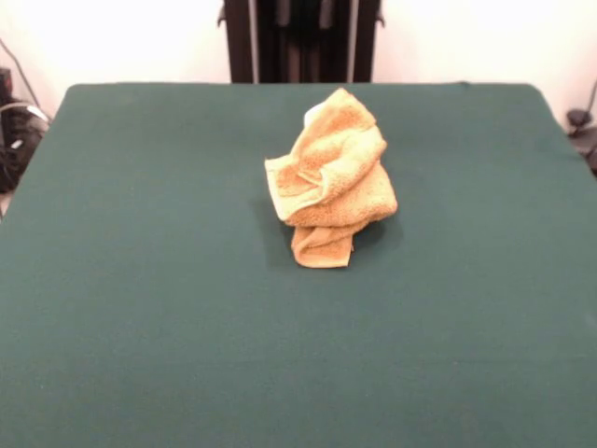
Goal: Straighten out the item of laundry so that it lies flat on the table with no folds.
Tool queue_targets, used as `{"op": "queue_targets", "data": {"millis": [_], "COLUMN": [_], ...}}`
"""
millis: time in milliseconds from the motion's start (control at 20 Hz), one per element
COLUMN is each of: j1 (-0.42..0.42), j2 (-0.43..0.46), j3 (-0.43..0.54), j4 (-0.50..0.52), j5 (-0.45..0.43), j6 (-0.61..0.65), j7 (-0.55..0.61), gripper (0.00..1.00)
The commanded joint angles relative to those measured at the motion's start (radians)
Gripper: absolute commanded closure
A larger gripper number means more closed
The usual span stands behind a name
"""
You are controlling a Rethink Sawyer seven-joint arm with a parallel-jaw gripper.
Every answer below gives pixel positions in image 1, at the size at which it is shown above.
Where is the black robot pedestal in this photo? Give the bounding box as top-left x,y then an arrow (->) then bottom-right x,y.
216,0 -> 388,85

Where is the grey round-headed stand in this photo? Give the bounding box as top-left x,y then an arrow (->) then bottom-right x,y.
565,107 -> 597,177

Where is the dark green table cloth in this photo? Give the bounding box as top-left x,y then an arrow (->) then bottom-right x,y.
0,81 -> 597,448

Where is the orange terry towel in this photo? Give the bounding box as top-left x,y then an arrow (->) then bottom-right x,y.
264,87 -> 399,270

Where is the thin grey cable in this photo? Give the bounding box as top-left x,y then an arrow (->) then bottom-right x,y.
0,36 -> 52,125

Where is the black stand base with cables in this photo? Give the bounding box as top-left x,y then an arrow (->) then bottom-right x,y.
0,67 -> 51,193

